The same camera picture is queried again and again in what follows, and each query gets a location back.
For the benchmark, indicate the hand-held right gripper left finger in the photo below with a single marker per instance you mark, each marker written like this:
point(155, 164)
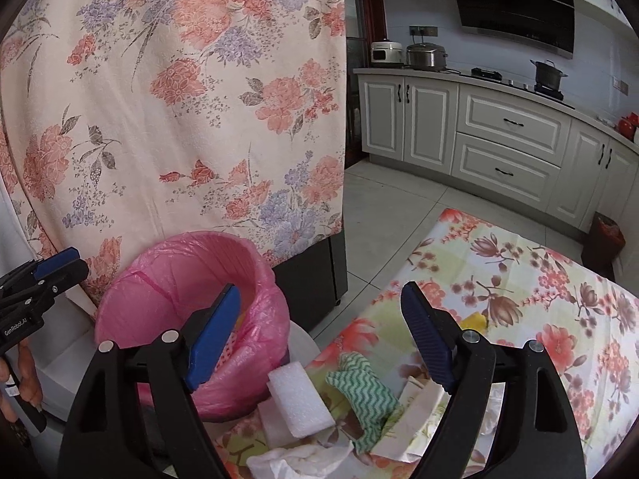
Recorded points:
point(212, 339)

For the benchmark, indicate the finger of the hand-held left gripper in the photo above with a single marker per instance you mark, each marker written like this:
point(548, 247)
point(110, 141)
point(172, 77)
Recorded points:
point(67, 279)
point(55, 262)

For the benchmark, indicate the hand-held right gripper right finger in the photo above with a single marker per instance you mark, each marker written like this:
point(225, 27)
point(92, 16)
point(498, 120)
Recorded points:
point(429, 339)

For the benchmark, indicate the bin with pink bag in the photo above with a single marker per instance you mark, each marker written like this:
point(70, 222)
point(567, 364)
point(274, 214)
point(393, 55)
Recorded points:
point(164, 269)

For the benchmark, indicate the green wavy striped cloth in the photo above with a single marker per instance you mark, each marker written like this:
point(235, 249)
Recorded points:
point(364, 394)

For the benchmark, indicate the person's left hand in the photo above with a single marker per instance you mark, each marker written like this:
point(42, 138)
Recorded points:
point(30, 379)

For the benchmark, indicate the yellow sponge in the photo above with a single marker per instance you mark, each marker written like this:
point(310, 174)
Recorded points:
point(474, 322)

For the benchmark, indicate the white box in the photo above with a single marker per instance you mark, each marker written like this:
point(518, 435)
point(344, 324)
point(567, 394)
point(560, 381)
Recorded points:
point(70, 359)

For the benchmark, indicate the rolled paper wrapper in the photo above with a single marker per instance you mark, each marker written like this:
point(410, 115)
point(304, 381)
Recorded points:
point(419, 424)

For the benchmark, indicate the black appliance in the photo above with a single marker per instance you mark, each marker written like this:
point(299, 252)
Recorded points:
point(314, 279)

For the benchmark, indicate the floral tablecloth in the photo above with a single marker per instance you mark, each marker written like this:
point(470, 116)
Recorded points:
point(549, 299)

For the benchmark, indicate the crumpled white tissue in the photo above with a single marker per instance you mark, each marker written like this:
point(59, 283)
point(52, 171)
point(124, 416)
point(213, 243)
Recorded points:
point(299, 464)

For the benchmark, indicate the floral curtain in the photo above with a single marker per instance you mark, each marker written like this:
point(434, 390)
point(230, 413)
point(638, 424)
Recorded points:
point(174, 110)

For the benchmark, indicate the brown floor bin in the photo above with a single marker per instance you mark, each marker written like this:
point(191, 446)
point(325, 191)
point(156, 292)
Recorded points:
point(601, 239)

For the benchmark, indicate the white lower cabinets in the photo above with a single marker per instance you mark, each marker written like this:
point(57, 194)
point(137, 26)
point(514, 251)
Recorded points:
point(499, 124)

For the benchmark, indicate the dark wooden glass door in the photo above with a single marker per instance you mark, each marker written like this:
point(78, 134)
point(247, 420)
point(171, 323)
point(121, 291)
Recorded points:
point(357, 85)

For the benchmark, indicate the black gas stove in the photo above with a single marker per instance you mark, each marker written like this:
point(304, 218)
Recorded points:
point(486, 74)

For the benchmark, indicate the steel pressure cooker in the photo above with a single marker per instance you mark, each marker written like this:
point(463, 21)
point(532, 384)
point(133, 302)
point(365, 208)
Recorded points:
point(426, 57)

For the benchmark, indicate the white rice cooker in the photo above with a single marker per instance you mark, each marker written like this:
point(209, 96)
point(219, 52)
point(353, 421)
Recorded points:
point(386, 54)

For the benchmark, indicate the black cooking pot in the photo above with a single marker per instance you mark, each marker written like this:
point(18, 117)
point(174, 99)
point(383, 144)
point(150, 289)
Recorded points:
point(548, 76)

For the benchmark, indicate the red kettle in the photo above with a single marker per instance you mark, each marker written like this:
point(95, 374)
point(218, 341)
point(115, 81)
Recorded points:
point(628, 125)

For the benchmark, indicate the black range hood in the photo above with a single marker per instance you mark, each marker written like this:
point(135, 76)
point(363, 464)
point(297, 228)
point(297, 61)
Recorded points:
point(514, 5)

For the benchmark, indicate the wall socket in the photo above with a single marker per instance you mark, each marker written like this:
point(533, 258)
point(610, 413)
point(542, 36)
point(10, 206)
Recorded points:
point(423, 31)

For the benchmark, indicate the wall switch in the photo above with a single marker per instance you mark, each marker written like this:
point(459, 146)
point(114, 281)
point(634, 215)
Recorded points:
point(620, 85)

